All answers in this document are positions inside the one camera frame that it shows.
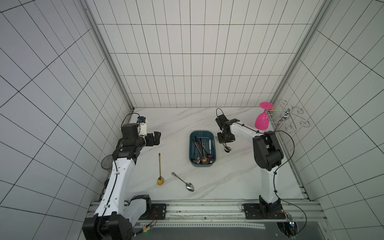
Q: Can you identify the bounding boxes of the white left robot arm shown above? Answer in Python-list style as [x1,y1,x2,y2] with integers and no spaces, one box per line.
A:
[82,116,161,240]

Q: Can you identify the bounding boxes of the grey mesh cup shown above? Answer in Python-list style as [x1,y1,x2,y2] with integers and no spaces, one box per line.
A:
[101,155,114,170]

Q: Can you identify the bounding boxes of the pink plastic goblet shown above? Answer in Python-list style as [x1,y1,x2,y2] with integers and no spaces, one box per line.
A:
[255,102,274,131]

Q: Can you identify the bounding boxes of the ornate silver teaspoon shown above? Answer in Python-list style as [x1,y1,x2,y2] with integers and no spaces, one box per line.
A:
[223,143,232,153]

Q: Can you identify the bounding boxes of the gold spoon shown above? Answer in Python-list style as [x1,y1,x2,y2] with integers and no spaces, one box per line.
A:
[157,153,165,186]

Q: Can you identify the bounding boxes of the chrome cup rack stand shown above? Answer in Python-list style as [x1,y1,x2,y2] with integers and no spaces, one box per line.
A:
[267,99,311,134]

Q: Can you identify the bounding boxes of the teal plastic storage box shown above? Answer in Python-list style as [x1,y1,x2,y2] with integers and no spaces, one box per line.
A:
[189,131,217,167]

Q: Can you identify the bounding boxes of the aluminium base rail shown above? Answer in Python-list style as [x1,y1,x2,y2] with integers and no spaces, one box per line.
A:
[83,199,328,232]

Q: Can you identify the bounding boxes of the copper long spoon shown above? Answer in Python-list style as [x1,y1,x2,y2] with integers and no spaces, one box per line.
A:
[195,138,209,164]

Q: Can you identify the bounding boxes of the white handled silver spoon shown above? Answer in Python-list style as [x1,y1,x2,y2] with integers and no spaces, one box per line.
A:
[208,140,213,160]

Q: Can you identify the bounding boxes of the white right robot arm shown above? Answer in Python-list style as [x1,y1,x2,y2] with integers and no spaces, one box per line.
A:
[216,114,284,218]

